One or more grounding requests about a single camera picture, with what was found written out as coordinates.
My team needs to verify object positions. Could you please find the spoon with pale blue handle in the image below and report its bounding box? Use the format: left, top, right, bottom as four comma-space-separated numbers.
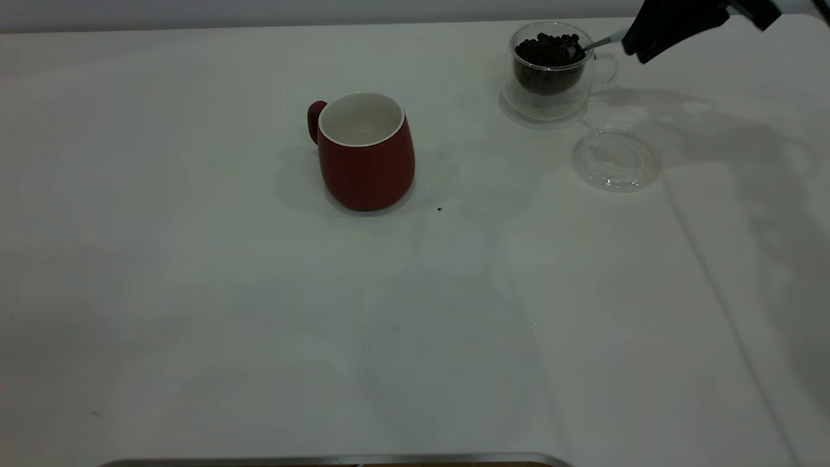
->
564, 29, 628, 62

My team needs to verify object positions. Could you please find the clear glass saucer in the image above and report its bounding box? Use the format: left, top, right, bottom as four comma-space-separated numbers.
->
571, 128, 663, 193

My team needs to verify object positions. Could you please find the silver metal bar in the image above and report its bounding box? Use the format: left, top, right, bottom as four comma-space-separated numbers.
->
97, 452, 575, 467

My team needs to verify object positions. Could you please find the coffee beans pile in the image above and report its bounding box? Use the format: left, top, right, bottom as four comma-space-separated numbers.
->
514, 32, 584, 96

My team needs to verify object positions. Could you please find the clear glass cup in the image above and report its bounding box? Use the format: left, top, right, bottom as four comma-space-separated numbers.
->
501, 21, 619, 124

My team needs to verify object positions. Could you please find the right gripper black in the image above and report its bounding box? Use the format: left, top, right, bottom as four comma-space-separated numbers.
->
622, 0, 782, 64

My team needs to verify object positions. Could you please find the red ceramic mug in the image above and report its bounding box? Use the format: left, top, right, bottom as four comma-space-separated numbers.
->
307, 91, 416, 213

